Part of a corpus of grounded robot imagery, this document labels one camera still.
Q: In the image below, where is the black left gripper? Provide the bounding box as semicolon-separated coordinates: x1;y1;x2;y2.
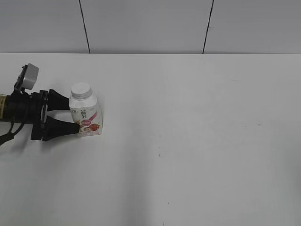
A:
30;89;80;141

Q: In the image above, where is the white yili changqing yogurt bottle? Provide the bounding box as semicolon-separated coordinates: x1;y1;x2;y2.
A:
69;90;103;137

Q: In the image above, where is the white ribbed bottle cap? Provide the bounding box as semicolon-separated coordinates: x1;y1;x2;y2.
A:
71;82;93;100

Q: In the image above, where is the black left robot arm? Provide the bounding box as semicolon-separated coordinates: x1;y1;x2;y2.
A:
0;89;79;145

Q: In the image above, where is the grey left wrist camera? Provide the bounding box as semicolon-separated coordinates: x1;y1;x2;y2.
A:
14;63;39;91

